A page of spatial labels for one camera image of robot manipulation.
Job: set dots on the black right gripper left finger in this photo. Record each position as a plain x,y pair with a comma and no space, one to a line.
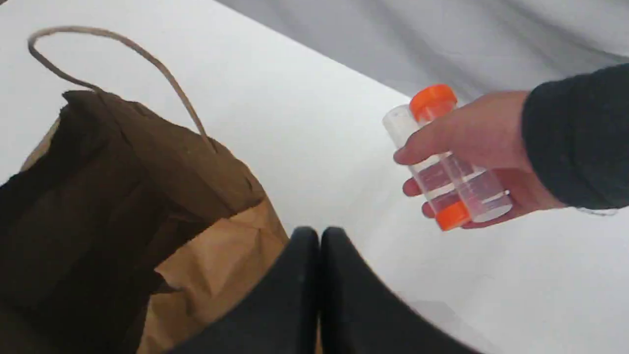
278,316

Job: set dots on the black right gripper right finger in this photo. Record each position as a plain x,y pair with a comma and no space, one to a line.
359,314

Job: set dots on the brown paper bag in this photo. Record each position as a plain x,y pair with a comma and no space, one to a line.
124,233

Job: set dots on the dark sleeved forearm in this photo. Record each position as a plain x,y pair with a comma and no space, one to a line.
576,136

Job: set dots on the person's bare hand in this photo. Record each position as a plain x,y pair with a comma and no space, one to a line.
486,133

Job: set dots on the white backdrop cloth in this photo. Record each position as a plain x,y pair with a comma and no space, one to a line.
475,46

